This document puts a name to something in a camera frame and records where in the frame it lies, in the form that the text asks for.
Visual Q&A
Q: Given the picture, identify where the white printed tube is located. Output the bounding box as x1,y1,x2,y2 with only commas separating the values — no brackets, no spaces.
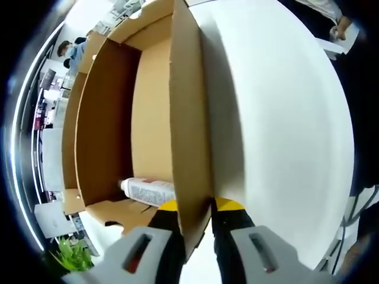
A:
117,176,178,208

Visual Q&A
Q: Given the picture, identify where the wall screen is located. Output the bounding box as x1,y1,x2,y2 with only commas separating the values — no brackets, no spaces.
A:
39,68,57,90

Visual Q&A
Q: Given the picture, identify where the green plant in white pot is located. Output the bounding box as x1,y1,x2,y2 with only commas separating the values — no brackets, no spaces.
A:
47,234,93,272

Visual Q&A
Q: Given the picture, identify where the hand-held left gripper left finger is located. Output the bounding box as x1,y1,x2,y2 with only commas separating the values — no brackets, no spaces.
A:
88,199,187,284

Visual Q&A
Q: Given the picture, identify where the person's black shirt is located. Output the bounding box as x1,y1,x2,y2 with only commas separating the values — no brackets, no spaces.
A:
334,17,379,190

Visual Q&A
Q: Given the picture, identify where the white side desk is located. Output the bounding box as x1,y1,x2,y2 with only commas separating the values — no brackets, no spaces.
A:
317,25,361,56

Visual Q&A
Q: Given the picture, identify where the brown cardboard shoe box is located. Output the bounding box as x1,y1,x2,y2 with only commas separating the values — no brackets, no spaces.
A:
61,0,216,264

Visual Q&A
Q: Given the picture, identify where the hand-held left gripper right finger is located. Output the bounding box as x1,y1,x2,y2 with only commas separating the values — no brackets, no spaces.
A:
210,197,327,284

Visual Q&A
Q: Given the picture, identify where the grey cable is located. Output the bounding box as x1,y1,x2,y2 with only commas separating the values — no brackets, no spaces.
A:
333,183,379,269

